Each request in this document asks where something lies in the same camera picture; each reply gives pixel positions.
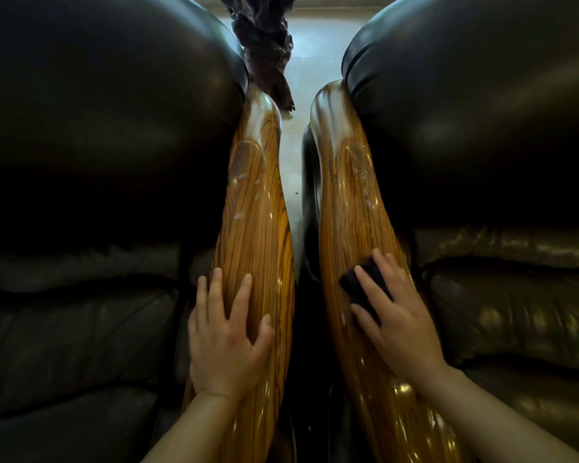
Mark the person's right forearm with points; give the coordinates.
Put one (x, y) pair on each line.
(482, 424)

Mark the person's left middle finger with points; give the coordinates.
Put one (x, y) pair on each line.
(216, 294)

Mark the dark leather armchair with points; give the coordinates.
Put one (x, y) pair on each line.
(502, 163)
(91, 187)

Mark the glossy wooden armrest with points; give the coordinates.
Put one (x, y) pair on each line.
(352, 212)
(255, 221)

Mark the person's right hand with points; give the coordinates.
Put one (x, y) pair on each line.
(405, 332)

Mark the person's left forearm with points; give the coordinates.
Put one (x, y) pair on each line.
(198, 431)

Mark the person's left hand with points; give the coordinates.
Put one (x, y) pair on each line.
(222, 354)

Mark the dark carved wood ornament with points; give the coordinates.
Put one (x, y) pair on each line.
(265, 38)

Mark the person's right thumb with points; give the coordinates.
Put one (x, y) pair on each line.
(366, 327)

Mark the person's left little finger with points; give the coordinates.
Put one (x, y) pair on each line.
(191, 325)

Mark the person's left thumb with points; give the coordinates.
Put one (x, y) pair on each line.
(264, 335)

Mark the dark cleaning cloth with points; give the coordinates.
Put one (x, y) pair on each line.
(354, 284)

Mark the person's right middle finger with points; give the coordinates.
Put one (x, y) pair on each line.
(390, 273)

